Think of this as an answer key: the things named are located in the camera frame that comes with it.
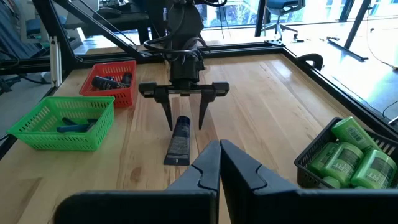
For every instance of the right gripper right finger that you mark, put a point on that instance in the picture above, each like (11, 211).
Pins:
(280, 205)

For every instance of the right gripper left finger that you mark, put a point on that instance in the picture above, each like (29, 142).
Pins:
(186, 205)

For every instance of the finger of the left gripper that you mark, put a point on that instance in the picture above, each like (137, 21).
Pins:
(166, 109)
(203, 109)

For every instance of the black plastic basket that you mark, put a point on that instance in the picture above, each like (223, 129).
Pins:
(303, 174)

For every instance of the red plastic basket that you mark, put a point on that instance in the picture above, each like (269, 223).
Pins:
(124, 96)

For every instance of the black desk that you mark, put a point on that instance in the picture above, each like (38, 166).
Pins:
(124, 21)

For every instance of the black computer mouse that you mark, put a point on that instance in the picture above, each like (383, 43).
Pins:
(109, 13)

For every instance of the black keyboard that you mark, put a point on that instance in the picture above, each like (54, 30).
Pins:
(113, 3)

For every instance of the pale board stack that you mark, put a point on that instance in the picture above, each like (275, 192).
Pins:
(55, 62)

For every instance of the green plastic basket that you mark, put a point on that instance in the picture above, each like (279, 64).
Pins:
(46, 140)

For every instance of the blue office chair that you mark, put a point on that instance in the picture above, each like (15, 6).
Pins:
(15, 37)

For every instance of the black desk leg stand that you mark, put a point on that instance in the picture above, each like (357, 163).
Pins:
(356, 21)

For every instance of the black metal rig frame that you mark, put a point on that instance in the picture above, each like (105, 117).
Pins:
(242, 49)

